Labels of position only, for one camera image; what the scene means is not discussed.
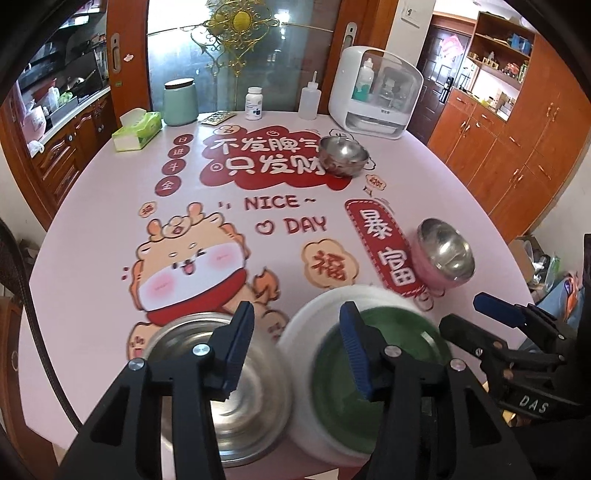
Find white bottle teal liquid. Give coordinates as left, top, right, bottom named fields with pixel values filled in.
left=353, top=60, right=376, bottom=101

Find cardboard box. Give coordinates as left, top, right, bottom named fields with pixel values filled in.
left=508, top=235, right=555, bottom=296

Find tall wooden cabinet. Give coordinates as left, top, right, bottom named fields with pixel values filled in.
left=427, top=11, right=591, bottom=241

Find mint green canister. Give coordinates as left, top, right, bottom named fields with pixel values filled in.
left=163, top=78, right=198, bottom=127

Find green tissue box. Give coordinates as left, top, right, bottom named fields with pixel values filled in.
left=112, top=108, right=163, bottom=153

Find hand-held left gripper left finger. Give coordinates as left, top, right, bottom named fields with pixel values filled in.
left=62, top=301, right=256, bottom=480

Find frosted glass sliding door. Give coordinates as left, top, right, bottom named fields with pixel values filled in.
left=147, top=0, right=342, bottom=114

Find large white plate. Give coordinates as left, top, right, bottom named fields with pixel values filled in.
left=277, top=286, right=444, bottom=460

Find gold door ornament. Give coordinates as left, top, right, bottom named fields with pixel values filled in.
left=191, top=0, right=282, bottom=77

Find small dark steel bowl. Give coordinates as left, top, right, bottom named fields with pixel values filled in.
left=318, top=135, right=370, bottom=177

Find pink steel bowl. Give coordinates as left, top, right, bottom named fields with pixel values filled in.
left=414, top=218, right=476, bottom=292

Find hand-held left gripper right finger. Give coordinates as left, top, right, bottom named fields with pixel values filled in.
left=339, top=301, right=515, bottom=480

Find white pill bottle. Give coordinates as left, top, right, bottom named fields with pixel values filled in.
left=245, top=87, right=263, bottom=121

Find large steel bowl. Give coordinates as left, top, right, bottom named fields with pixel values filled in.
left=145, top=313, right=294, bottom=464

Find blister pill pack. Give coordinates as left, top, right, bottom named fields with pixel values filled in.
left=198, top=111, right=238, bottom=126

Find wooden lower kitchen cabinets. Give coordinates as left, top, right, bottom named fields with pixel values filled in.
left=28, top=92, right=116, bottom=204

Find clear squeeze bottle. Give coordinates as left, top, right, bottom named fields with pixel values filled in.
left=298, top=71, right=321, bottom=121

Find dark entrance door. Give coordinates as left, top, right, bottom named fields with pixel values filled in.
left=418, top=25, right=472, bottom=130

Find pink white rice cooker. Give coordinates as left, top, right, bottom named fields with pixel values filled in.
left=18, top=104, right=47, bottom=141

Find green plate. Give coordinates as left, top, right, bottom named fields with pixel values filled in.
left=310, top=307, right=455, bottom=455

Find white countertop storage cabinet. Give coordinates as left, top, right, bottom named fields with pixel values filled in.
left=329, top=45, right=424, bottom=140

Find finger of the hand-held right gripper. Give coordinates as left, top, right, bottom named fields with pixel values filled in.
left=438, top=314, right=568, bottom=371
left=473, top=292, right=578, bottom=344

